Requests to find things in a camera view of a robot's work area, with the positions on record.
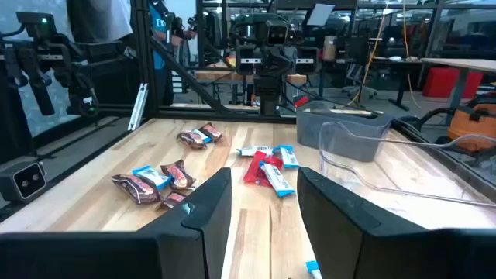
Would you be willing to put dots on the brown candy with orange lettering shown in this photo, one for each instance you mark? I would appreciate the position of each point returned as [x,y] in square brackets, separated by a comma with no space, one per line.
[178,175]

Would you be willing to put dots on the person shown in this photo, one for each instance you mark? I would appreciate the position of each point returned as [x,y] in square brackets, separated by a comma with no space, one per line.
[100,19]
[159,23]

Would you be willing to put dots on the red candy bar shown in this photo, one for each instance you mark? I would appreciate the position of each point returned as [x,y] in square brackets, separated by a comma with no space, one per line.
[273,160]
[253,168]

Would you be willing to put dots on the small red object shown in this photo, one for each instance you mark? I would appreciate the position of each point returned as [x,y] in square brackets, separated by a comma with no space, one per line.
[301,102]

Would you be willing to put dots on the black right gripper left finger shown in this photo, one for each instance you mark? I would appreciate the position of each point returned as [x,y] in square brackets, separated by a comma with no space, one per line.
[201,232]

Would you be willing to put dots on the small brown candy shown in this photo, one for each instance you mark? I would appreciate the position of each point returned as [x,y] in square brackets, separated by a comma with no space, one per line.
[172,199]

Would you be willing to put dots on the white board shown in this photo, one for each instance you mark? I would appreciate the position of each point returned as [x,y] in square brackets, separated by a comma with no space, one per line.
[321,14]

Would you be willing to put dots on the silver aluminium extrusion bar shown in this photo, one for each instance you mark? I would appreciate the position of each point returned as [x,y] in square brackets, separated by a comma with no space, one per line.
[138,104]

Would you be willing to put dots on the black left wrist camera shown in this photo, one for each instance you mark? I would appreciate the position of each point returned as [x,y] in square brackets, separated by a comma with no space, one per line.
[277,35]

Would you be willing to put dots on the wooden bench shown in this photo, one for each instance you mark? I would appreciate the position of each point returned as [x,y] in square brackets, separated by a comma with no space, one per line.
[209,75]

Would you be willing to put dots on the long brown candy bar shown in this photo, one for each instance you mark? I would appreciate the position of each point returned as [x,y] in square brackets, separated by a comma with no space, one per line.
[135,190]

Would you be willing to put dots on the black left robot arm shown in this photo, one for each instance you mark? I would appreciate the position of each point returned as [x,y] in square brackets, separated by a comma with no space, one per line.
[267,97]

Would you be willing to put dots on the orange vacuum cleaner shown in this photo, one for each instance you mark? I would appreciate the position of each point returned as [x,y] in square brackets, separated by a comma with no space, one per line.
[470,128]

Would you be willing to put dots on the grey translucent plastic bin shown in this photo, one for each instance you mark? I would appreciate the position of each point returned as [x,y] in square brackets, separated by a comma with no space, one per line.
[341,131]

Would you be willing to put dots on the office chair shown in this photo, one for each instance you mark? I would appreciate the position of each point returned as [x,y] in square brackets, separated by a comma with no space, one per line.
[360,92]

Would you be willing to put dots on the blue and white candy bar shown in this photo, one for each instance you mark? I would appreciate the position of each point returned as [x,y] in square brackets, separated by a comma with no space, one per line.
[202,135]
[153,176]
[277,180]
[313,268]
[288,157]
[252,151]

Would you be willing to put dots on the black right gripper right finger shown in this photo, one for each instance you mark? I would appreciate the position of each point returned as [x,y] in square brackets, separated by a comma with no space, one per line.
[329,217]

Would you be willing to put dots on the cardboard box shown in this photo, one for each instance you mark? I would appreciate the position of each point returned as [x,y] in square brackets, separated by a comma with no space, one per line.
[330,48]

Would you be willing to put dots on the clear plastic bin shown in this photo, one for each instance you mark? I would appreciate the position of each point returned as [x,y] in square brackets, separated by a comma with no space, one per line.
[407,166]

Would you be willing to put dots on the wooden desk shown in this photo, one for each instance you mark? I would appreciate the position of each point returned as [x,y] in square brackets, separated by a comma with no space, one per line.
[465,64]

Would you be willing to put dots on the black robot arm green light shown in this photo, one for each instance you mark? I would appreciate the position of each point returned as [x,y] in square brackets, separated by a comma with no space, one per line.
[36,81]

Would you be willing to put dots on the red cabinet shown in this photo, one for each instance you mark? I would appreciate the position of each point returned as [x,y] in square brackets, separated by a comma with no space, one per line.
[438,81]

